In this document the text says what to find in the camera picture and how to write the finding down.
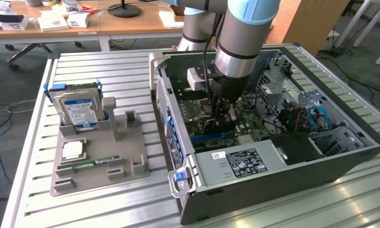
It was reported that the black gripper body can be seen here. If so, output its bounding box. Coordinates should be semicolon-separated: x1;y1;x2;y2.
208;76;249;103

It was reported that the low profile graphics card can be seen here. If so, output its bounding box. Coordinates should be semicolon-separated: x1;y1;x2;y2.
191;116;237;140

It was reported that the CPU socket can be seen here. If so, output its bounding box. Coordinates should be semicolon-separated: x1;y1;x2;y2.
196;97;212;119

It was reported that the green motherboard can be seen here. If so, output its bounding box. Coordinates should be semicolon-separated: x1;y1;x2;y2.
171;79;273;154

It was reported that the silver chipset heat sink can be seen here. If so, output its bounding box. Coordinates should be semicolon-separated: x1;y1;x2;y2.
236;135;257;146

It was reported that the blue expansion slot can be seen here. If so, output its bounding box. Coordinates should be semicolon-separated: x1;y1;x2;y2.
189;134;225;143

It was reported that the large silver drive cage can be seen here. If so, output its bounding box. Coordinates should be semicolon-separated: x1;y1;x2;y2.
255;68;324;124

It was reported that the black power supply label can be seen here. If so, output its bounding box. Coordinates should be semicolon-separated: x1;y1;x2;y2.
225;148;269;179

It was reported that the grey power supply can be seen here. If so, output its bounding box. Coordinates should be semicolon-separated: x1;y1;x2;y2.
189;139;288;188

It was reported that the white paper stack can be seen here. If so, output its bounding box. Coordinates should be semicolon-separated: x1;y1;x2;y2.
157;9;185;29

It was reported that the black power strip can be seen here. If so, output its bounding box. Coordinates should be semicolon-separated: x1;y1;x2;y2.
316;46;347;58

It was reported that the wooden cabinet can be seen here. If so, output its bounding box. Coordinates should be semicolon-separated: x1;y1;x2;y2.
267;0;351;56

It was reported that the small silver disk bay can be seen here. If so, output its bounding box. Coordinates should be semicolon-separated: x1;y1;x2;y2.
307;125;368;158

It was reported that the grey parts rack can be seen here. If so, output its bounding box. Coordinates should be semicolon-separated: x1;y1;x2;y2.
49;96;152;197

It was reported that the open black PC case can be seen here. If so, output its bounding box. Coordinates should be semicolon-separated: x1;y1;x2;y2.
148;42;380;226

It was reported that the wooden desk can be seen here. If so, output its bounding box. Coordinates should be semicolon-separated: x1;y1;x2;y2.
0;0;275;52

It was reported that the hard disk in blue caddy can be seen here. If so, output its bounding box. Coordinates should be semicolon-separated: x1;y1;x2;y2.
43;79;104;132

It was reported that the black lamp base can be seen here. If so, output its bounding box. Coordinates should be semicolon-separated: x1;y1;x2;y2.
107;0;143;19

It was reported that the silver CPU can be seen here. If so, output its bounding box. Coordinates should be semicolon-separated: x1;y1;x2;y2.
61;141;85;160

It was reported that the white box with label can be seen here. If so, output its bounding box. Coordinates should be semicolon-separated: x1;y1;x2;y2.
65;13;92;29

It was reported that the clear bag of parts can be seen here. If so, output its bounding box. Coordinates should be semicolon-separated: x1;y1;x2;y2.
63;0;93;12

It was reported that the flat white box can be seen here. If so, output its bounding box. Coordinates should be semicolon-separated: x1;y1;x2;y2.
37;10;71;33

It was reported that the black chair base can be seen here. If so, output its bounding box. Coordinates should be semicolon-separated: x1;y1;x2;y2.
4;42;55;71

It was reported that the black and white box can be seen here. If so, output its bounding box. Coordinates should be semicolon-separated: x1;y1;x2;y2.
0;14;29;31

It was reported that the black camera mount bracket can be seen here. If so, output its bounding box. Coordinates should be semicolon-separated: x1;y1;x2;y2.
195;66;224;78

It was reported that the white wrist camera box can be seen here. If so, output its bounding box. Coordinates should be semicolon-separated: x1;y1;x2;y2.
185;67;215;92

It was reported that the black wire bundle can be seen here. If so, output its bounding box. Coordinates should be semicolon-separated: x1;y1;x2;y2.
263;102;300;133

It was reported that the red wire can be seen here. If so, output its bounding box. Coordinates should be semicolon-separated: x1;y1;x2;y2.
296;109;308;133

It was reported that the blue wire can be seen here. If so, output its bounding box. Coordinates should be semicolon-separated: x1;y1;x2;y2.
307;105;333;132

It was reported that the white table frame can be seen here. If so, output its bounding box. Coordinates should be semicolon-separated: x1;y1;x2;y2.
333;0;380;48

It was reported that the grey floor cable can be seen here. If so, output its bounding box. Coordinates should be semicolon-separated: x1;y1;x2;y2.
0;98;36;114

